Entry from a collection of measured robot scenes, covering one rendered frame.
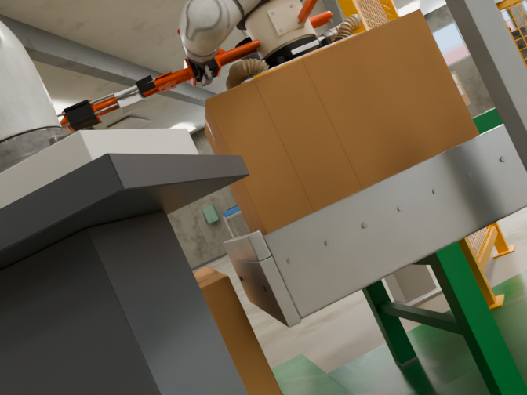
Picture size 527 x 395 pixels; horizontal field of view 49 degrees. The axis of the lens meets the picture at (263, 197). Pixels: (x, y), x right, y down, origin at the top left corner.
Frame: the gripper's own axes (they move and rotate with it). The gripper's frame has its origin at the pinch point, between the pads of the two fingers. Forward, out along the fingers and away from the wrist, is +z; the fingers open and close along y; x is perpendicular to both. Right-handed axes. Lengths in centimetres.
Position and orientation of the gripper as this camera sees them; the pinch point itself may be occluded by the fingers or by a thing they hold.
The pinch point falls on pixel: (197, 70)
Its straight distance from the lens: 163.8
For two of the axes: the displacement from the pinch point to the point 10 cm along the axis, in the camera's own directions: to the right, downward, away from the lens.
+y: 4.2, 9.1, -0.1
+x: 9.0, -4.1, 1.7
